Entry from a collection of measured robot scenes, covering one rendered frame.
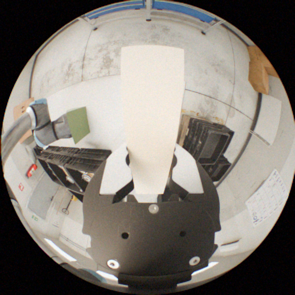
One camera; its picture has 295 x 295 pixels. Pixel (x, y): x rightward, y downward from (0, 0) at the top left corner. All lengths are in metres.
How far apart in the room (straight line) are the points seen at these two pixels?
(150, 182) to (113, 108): 0.45
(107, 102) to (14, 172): 3.42
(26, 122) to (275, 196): 3.14
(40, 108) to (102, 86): 0.35
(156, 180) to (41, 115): 0.55
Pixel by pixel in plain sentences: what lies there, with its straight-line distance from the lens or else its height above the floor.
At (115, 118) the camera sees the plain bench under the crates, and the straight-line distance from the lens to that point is 0.54.
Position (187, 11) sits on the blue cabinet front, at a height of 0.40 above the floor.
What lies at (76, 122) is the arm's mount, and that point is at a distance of 0.56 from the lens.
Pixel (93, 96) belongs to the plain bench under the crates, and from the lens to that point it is 0.58.
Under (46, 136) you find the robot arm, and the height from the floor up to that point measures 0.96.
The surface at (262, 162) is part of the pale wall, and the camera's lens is 2.63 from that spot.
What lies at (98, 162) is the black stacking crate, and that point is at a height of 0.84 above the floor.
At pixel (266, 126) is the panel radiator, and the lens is 2.54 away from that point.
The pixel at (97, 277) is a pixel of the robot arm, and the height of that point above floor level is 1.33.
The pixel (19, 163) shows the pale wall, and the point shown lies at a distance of 3.56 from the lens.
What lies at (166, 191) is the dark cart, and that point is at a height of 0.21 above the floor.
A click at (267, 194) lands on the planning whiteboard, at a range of 2.67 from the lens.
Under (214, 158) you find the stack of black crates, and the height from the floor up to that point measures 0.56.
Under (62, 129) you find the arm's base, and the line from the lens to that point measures 0.54.
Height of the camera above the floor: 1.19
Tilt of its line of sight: 57 degrees down
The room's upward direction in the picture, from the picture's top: 180 degrees clockwise
